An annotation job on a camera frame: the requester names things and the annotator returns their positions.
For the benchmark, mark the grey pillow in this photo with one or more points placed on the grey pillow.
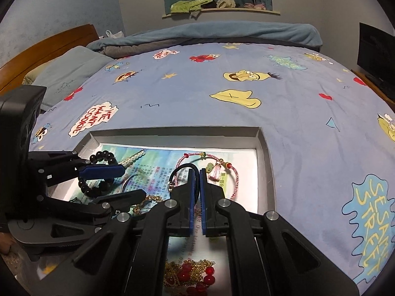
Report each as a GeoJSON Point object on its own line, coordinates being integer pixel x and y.
{"type": "Point", "coordinates": [68, 71]}

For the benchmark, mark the white plastic bag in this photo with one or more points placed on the white plastic bag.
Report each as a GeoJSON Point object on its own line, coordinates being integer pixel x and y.
{"type": "Point", "coordinates": [114, 34]}

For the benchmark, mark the grey blanket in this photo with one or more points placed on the grey blanket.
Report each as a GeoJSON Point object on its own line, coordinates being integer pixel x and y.
{"type": "Point", "coordinates": [139, 47]}

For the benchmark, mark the beige cloth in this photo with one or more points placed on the beige cloth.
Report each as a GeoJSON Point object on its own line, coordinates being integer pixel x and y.
{"type": "Point", "coordinates": [225, 1]}

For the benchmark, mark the grey cardboard tray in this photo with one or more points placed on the grey cardboard tray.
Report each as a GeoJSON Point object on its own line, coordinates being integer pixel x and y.
{"type": "Point", "coordinates": [267, 175]}

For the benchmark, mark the pink cloth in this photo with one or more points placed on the pink cloth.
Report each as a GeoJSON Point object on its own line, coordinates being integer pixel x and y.
{"type": "Point", "coordinates": [254, 5]}

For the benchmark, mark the person's left hand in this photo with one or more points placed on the person's left hand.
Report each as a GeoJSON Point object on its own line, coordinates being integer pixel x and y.
{"type": "Point", "coordinates": [5, 243]}

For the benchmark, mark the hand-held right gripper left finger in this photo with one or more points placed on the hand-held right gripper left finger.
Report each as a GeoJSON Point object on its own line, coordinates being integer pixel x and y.
{"type": "Point", "coordinates": [191, 191]}

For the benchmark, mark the black monitor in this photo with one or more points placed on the black monitor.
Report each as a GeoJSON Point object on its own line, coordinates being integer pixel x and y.
{"type": "Point", "coordinates": [376, 55]}

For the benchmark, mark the wooden monitor stand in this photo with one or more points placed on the wooden monitor stand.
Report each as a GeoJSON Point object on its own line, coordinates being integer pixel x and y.
{"type": "Point", "coordinates": [370, 84]}

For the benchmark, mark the green cloth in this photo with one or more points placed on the green cloth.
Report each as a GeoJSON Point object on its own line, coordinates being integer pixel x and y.
{"type": "Point", "coordinates": [188, 4]}

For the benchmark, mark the wooden window shelf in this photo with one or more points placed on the wooden window shelf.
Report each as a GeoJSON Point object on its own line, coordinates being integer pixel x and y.
{"type": "Point", "coordinates": [222, 10]}

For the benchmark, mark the printed paper sheet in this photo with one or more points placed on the printed paper sheet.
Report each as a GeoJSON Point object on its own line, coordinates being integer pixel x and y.
{"type": "Point", "coordinates": [154, 163]}

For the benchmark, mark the blue cartoon printed bedsheet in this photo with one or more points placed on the blue cartoon printed bedsheet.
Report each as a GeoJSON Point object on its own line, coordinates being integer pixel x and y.
{"type": "Point", "coordinates": [200, 98]}

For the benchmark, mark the wooden headboard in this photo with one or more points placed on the wooden headboard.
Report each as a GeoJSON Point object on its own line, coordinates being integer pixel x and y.
{"type": "Point", "coordinates": [40, 52]}

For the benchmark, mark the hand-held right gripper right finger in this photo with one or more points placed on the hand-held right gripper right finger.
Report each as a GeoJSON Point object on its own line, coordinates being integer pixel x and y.
{"type": "Point", "coordinates": [203, 191]}

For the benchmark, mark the blue blanket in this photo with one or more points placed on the blue blanket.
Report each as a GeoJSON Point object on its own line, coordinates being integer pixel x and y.
{"type": "Point", "coordinates": [231, 34]}

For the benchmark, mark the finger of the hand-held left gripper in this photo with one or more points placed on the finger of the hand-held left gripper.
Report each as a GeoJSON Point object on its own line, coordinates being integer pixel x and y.
{"type": "Point", "coordinates": [101, 171]}
{"type": "Point", "coordinates": [123, 199]}

